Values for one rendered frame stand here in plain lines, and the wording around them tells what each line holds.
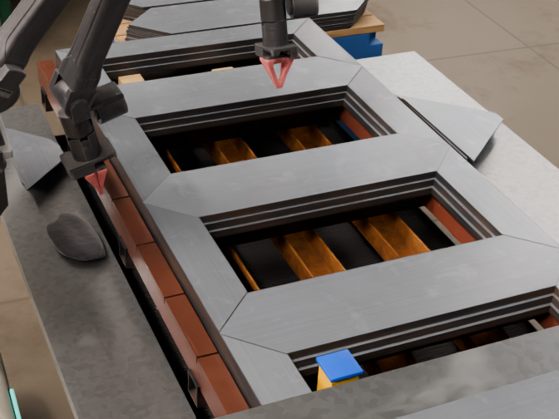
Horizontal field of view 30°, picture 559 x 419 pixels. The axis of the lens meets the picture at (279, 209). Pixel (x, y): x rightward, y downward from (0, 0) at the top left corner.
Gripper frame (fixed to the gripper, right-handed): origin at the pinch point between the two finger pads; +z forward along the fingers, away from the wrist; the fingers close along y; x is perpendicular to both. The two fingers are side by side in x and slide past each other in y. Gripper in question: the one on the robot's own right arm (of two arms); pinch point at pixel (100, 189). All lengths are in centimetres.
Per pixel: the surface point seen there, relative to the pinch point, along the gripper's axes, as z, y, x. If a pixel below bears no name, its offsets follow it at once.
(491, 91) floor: 139, -194, -161
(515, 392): -8, -35, 94
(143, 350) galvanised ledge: 23.1, 4.5, 23.7
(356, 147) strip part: 19, -59, -5
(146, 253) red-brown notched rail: 10.0, -3.5, 12.1
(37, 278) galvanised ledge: 19.9, 17.8, -6.6
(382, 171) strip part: 19, -59, 6
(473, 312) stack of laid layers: 19, -52, 54
